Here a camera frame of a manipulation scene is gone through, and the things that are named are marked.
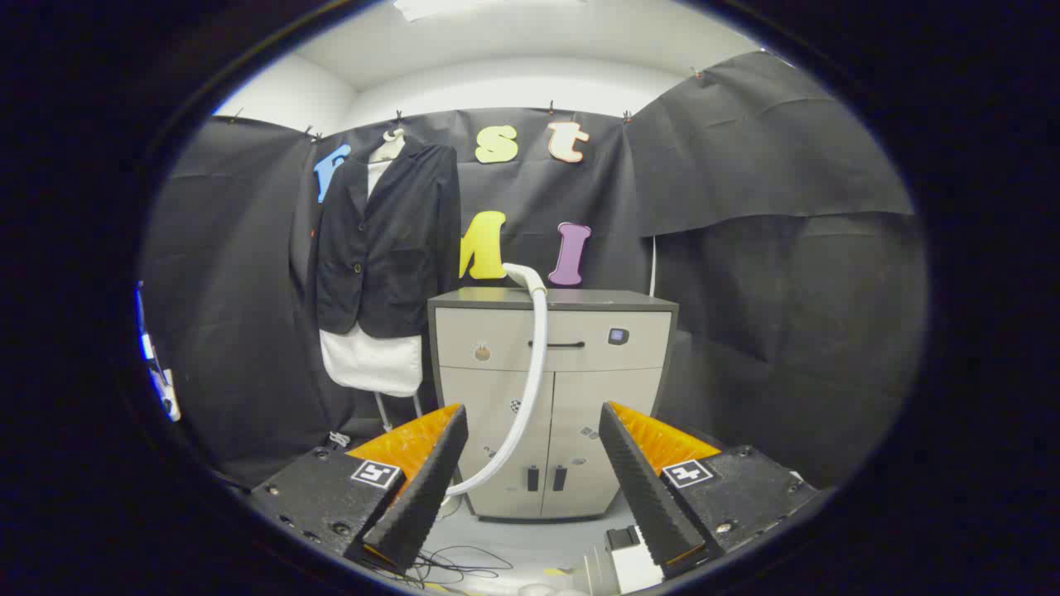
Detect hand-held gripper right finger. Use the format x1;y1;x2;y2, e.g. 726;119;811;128
598;401;821;569

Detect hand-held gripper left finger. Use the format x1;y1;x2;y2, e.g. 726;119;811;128
248;403;470;574

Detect white garment steamer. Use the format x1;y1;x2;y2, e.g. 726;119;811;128
445;262;552;498

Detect black suit jacket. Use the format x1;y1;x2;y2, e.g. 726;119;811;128
306;139;462;339

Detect white grey appliance base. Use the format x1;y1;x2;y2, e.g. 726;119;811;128
580;525;665;595

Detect grey cabinet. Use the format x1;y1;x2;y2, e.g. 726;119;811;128
427;286;680;522

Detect white mannequin torso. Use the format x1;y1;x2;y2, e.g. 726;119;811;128
320;128;425;398

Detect black backdrop cloth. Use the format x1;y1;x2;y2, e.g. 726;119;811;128
139;50;928;491

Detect blue white equipment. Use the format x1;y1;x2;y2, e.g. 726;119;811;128
134;281;182;423

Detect thin black floor cables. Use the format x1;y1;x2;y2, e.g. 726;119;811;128
364;544;515;590

